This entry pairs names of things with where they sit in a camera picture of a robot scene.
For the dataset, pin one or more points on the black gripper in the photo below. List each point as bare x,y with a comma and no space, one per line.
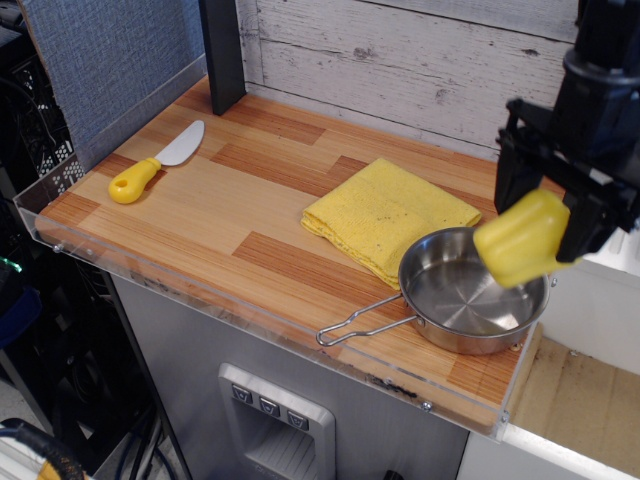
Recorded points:
598,202

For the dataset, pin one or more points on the yellow plastic bell pepper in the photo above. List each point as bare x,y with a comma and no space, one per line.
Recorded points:
521,244

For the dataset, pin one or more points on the small steel pan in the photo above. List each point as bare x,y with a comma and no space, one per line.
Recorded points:
454,302

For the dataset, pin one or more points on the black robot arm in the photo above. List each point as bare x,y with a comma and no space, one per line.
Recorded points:
588,143

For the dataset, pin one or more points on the folded yellow cloth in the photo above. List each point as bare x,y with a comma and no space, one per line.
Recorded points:
378,213

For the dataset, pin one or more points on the white toy sink counter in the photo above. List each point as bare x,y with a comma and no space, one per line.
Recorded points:
575,407

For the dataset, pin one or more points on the clear acrylic table guard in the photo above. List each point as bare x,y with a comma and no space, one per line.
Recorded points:
221,234

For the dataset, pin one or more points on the grey toy fridge dispenser panel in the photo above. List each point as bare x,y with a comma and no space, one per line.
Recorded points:
277,433

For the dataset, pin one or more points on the blue fabric divider panel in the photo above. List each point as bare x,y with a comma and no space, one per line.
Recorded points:
115,65

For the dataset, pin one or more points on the black vertical post left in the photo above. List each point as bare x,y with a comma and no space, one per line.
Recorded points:
221,35

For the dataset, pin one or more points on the yellow handled toy knife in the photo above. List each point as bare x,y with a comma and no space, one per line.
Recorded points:
128,186

